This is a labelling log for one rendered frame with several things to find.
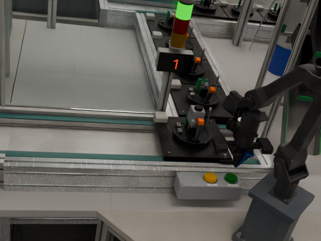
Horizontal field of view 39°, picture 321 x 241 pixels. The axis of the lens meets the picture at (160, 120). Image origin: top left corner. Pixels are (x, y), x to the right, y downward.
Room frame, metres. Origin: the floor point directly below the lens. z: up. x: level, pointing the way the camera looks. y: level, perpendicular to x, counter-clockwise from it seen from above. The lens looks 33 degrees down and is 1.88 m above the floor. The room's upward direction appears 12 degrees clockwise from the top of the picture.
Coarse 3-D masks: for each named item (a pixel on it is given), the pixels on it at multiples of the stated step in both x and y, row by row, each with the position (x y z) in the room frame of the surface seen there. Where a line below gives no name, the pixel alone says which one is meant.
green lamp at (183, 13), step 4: (180, 4) 1.42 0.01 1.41; (180, 8) 1.41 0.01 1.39; (184, 8) 1.41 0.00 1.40; (188, 8) 1.41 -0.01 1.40; (192, 8) 1.43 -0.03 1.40; (176, 12) 1.43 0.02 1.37; (180, 12) 1.41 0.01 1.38; (184, 12) 1.41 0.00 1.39; (188, 12) 1.42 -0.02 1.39; (176, 16) 1.42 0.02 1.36; (180, 16) 1.41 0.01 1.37; (184, 16) 1.41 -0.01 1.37; (188, 16) 1.42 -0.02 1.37
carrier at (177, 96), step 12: (180, 84) 1.67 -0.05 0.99; (204, 84) 1.61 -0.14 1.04; (216, 84) 1.66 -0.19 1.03; (180, 96) 1.61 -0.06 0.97; (192, 96) 1.58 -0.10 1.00; (204, 96) 1.61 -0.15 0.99; (216, 96) 1.63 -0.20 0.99; (180, 108) 1.52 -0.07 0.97; (204, 108) 1.55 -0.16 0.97; (216, 108) 1.57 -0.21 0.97
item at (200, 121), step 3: (198, 120) 1.29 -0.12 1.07; (201, 120) 1.29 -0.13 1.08; (198, 123) 1.29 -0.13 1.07; (201, 123) 1.29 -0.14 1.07; (198, 126) 1.29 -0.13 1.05; (201, 126) 1.29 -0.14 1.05; (198, 129) 1.29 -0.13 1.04; (195, 132) 1.30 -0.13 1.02; (198, 132) 1.29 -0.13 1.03; (195, 135) 1.29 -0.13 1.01; (198, 135) 1.29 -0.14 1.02; (195, 138) 1.29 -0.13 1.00; (198, 138) 1.29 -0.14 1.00
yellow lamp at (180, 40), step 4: (172, 32) 1.43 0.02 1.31; (172, 36) 1.42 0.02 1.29; (176, 36) 1.41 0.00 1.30; (180, 36) 1.41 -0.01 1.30; (184, 36) 1.42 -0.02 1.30; (172, 40) 1.42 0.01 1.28; (176, 40) 1.41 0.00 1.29; (180, 40) 1.41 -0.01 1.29; (184, 40) 1.42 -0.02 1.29; (172, 44) 1.42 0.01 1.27; (176, 44) 1.41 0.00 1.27; (180, 44) 1.41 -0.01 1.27; (184, 44) 1.43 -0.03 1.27
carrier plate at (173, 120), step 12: (168, 120) 1.41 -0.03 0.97; (180, 120) 1.43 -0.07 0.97; (204, 120) 1.46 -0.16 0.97; (156, 132) 1.34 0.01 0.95; (168, 132) 1.34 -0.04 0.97; (216, 132) 1.40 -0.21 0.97; (168, 144) 1.27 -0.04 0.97; (180, 144) 1.28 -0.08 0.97; (168, 156) 1.20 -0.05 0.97; (180, 156) 1.21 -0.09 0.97; (192, 156) 1.23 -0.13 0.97; (204, 156) 1.24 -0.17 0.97; (216, 156) 1.26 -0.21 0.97; (228, 156) 1.27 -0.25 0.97
